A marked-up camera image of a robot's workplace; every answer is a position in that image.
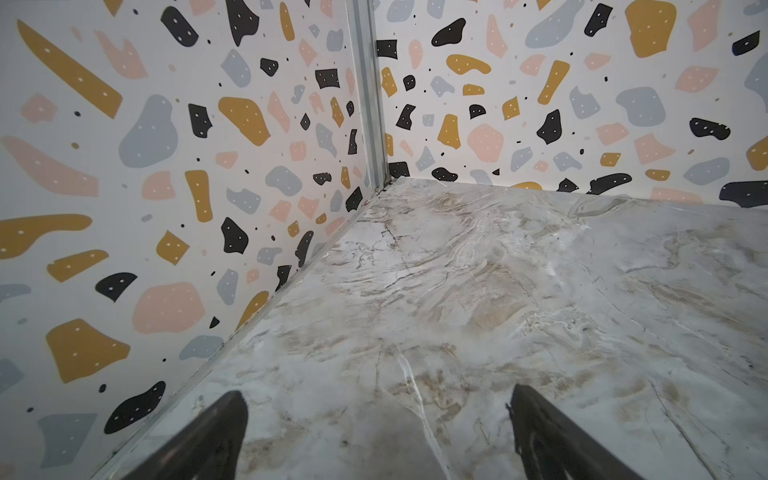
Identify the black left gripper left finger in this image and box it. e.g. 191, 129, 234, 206
127, 390, 248, 480

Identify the aluminium corner post left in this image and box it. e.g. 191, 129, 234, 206
345, 0, 390, 193

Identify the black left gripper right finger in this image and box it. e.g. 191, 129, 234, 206
507, 384, 640, 480

